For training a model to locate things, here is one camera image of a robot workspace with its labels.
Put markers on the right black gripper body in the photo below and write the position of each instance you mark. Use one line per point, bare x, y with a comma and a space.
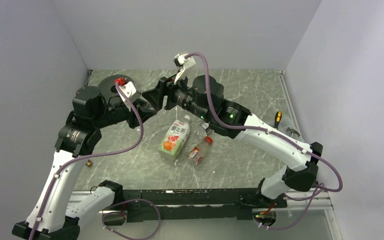
172, 100

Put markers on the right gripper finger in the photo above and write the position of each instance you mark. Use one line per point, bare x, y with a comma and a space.
155, 98
166, 83

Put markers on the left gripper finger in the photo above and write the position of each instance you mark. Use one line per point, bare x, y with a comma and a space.
145, 99
147, 112

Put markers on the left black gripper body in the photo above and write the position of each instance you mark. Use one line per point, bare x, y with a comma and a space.
132, 118

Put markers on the green fruit tea bottle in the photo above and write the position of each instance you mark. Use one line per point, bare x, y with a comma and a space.
175, 138

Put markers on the clear bottle black label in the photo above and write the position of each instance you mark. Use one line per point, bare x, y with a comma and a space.
201, 131

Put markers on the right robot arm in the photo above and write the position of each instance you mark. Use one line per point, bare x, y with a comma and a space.
300, 167

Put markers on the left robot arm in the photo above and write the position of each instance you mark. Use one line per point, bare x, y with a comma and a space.
94, 108

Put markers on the small orange cap bottle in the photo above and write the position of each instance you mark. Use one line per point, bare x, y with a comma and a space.
197, 154

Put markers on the black filament spool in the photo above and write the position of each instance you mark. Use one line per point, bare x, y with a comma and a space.
109, 84

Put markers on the small brass fitting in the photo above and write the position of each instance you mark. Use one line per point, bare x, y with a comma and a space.
89, 164

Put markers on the yellow black screwdriver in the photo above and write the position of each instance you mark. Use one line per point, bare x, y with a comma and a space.
277, 119

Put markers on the small metal hammer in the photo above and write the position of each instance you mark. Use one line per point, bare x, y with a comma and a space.
292, 133

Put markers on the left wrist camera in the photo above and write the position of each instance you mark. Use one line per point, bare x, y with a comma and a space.
127, 91

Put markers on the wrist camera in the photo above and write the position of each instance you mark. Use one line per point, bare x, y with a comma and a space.
127, 91
185, 64

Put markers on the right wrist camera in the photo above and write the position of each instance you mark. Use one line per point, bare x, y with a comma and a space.
185, 64

